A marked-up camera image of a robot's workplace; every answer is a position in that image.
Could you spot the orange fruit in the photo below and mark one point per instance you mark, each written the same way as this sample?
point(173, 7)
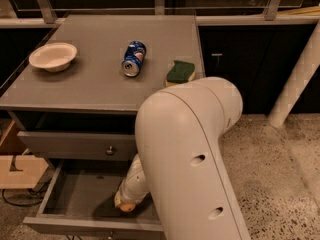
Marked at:
point(127, 207)

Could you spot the blue soda can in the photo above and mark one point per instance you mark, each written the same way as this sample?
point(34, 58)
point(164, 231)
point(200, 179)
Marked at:
point(133, 58)

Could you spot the grey open middle drawer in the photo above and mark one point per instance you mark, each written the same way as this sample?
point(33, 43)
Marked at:
point(80, 201)

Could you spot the grey top drawer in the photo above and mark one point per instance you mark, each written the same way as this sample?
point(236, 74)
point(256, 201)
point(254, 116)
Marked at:
point(85, 146)

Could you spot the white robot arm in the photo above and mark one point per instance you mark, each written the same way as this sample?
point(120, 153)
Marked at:
point(179, 162)

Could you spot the metal glass railing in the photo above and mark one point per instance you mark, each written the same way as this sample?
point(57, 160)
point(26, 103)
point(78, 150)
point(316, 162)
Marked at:
point(50, 13)

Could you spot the white bowl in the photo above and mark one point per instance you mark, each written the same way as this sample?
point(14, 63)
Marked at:
point(53, 57)

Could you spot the black low cabinet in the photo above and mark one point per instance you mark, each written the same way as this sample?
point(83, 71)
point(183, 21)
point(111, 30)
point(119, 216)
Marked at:
point(257, 59)

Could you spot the white gripper with vents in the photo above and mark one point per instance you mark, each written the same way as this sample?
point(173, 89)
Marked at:
point(128, 193)

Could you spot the light wooden box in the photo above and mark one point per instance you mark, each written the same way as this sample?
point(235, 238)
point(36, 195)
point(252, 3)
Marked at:
point(19, 169)

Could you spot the green yellow sponge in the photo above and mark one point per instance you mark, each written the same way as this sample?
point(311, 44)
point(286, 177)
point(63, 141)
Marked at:
point(181, 72)

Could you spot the grey drawer cabinet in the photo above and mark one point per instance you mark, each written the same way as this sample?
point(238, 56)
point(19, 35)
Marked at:
point(93, 95)

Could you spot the white diagonal pole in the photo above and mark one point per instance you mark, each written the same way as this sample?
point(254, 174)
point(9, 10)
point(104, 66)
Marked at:
point(299, 78)

